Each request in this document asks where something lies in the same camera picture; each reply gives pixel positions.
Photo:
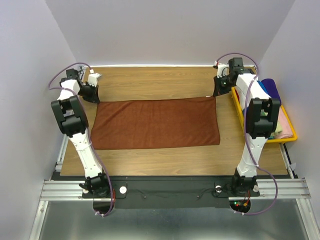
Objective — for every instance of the purple rolled towel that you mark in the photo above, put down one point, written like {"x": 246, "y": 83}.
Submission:
{"x": 271, "y": 88}

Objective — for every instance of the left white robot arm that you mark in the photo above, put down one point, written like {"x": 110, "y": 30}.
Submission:
{"x": 72, "y": 121}

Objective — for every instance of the aluminium frame rail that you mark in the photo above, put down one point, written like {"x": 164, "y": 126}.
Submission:
{"x": 64, "y": 214}

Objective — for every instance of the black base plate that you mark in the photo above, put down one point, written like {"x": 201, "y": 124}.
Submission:
{"x": 173, "y": 192}

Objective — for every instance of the yellow plastic tray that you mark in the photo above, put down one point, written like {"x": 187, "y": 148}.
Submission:
{"x": 240, "y": 114}

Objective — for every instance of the pink rolled towel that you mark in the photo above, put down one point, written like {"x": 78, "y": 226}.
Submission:
{"x": 287, "y": 131}

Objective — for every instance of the green cream patterned towel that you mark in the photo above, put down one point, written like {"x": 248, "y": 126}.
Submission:
{"x": 278, "y": 130}

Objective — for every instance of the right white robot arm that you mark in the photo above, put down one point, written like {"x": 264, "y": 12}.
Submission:
{"x": 260, "y": 118}

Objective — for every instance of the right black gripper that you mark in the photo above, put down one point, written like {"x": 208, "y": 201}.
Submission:
{"x": 218, "y": 90}

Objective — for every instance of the brown towel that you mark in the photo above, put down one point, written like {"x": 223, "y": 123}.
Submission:
{"x": 156, "y": 124}

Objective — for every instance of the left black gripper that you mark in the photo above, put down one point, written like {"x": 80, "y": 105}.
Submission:
{"x": 94, "y": 97}

